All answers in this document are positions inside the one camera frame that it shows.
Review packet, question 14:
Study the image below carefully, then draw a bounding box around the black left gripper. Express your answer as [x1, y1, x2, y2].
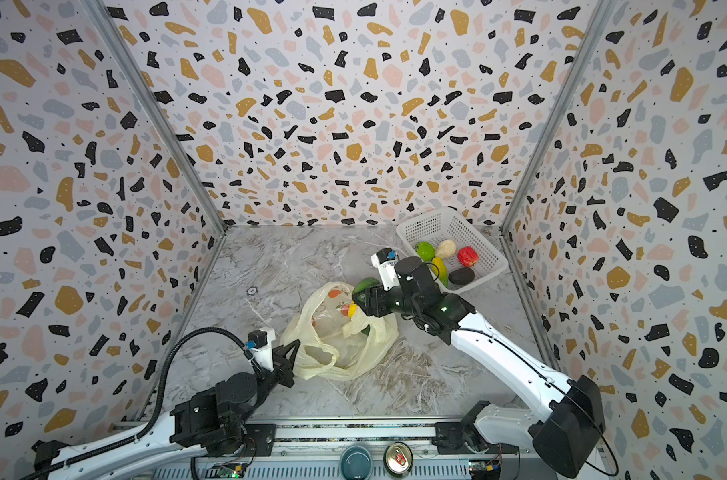
[235, 340, 301, 427]

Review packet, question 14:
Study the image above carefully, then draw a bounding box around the green yellow mango fruit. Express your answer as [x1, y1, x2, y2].
[431, 257, 449, 287]

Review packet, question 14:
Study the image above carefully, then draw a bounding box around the dark green fruit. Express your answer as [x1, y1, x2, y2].
[352, 277, 381, 295]

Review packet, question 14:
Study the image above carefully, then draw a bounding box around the bright green round fruit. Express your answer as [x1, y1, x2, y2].
[415, 241, 435, 262]

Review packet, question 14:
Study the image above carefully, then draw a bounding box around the dark avocado fruit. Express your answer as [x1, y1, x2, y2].
[447, 267, 475, 286]

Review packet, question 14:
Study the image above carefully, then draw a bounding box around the beige pear fruit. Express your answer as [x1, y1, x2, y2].
[435, 239, 457, 260]

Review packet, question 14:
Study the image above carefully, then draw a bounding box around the red apple fruit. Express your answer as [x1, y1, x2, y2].
[457, 246, 481, 268]

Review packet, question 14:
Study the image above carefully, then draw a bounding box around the white plastic mesh basket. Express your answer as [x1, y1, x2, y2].
[397, 208, 509, 294]

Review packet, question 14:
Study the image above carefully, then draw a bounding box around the yellow plastic bag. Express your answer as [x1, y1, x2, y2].
[281, 282, 399, 381]

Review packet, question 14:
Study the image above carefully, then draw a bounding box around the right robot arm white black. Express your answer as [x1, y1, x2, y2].
[352, 248, 611, 479]

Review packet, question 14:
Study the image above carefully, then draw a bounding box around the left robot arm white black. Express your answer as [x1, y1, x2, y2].
[26, 340, 300, 479]

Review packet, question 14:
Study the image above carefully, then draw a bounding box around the yellow lemon fruit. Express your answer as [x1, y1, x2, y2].
[340, 303, 357, 318]

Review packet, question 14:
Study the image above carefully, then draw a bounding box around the left green circuit board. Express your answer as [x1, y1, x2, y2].
[206, 462, 248, 479]

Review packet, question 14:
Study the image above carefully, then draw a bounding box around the green circuit board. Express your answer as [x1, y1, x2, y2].
[206, 462, 248, 479]
[469, 460, 501, 480]

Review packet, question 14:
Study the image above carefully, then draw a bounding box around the teal round cup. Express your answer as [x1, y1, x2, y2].
[339, 445, 373, 480]

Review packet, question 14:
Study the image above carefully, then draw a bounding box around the metal drink can top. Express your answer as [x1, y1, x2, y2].
[383, 442, 413, 479]

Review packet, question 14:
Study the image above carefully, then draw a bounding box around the right green circuit board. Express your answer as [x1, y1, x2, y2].
[469, 460, 501, 480]

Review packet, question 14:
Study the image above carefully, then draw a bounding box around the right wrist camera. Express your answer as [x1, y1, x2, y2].
[371, 247, 399, 291]

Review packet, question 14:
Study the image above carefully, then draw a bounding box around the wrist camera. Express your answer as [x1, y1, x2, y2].
[371, 247, 399, 291]
[246, 328, 276, 372]

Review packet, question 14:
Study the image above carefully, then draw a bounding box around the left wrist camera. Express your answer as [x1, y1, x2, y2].
[246, 328, 276, 372]

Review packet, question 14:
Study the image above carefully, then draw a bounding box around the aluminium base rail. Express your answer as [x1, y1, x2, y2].
[128, 417, 581, 480]

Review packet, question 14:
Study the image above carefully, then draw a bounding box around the black corrugated cable conduit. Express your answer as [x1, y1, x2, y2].
[17, 326, 254, 480]

